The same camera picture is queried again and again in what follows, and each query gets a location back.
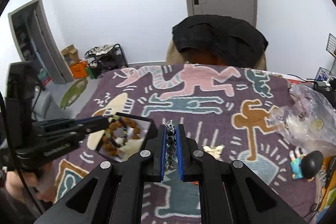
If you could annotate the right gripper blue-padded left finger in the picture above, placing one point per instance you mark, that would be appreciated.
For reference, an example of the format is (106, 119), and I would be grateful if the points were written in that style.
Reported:
(112, 192)

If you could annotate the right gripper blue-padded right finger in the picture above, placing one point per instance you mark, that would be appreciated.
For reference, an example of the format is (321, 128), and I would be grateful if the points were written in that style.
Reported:
(229, 192)

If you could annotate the black square jewelry box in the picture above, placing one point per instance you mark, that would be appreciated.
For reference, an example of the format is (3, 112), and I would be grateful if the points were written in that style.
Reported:
(125, 135)

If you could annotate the gold butterfly hair clip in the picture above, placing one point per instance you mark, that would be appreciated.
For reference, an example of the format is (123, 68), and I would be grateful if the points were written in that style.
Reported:
(215, 151)

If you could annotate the green oval rug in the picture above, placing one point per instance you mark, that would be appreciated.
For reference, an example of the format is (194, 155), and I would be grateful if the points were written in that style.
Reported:
(73, 93)

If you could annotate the small cartoon figurine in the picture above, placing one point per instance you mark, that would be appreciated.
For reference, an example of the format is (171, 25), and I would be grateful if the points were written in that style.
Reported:
(305, 165)

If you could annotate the patterned purple woven blanket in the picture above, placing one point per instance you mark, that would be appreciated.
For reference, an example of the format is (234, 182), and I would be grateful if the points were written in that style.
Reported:
(217, 106)

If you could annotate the orange box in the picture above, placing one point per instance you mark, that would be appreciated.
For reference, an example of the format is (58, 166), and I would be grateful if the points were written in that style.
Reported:
(79, 70)

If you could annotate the cardboard box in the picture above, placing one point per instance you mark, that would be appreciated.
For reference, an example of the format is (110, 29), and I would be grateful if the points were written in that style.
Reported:
(70, 55)

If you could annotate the clear plastic bag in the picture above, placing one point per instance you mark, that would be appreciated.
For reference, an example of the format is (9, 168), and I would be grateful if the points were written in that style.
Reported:
(308, 123)

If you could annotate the black shoe rack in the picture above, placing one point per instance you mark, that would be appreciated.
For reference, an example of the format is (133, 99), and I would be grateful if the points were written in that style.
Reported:
(105, 58)

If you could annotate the black jacket on chair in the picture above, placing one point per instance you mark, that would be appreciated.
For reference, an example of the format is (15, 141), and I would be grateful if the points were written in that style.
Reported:
(234, 41)

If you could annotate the black wire basket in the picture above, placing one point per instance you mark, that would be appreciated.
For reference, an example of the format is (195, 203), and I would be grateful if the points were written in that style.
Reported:
(331, 45)

